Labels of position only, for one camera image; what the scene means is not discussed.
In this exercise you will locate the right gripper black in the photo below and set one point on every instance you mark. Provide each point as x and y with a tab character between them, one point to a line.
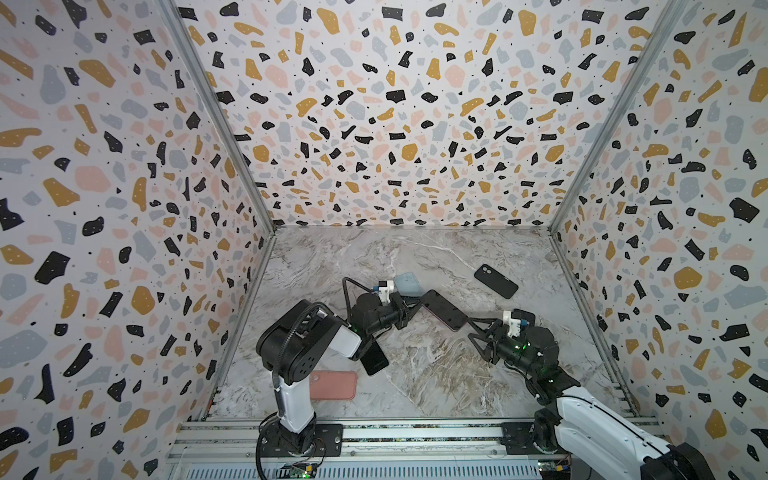
492	335

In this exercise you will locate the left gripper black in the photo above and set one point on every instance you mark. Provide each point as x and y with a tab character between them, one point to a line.
403	318

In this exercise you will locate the light blue phone case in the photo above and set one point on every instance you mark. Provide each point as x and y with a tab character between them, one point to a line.
408	285

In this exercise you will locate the purple edged phone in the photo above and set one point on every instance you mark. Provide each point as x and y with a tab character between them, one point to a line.
440	307

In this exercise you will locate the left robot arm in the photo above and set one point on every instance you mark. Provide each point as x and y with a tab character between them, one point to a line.
292	347

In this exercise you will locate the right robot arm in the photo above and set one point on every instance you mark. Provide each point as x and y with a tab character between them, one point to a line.
572	419

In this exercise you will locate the black phone case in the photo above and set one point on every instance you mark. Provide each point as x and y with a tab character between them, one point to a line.
496	281

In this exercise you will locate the silver edged phone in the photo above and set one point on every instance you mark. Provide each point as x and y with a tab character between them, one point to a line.
374	360

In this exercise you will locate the pink phone case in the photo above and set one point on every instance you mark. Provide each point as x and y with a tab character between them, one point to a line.
333	385

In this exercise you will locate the right circuit board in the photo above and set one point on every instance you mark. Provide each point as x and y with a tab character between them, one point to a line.
554	470

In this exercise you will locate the circuit board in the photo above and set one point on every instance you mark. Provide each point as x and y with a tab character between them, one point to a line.
298	470
554	470

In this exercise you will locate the left circuit board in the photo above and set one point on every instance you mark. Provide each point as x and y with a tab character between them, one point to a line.
298	470

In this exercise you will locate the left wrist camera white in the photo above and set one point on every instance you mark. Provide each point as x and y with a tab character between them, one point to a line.
384	290

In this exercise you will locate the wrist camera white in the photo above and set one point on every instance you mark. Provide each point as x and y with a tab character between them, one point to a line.
517	321
384	290

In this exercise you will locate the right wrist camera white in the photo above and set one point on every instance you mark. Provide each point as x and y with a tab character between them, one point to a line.
517	321

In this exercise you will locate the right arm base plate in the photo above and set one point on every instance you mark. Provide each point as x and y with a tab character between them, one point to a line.
529	438

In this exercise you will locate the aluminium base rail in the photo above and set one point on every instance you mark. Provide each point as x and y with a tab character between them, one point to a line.
402	448

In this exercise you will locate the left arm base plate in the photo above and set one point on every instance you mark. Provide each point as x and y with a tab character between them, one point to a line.
316	439

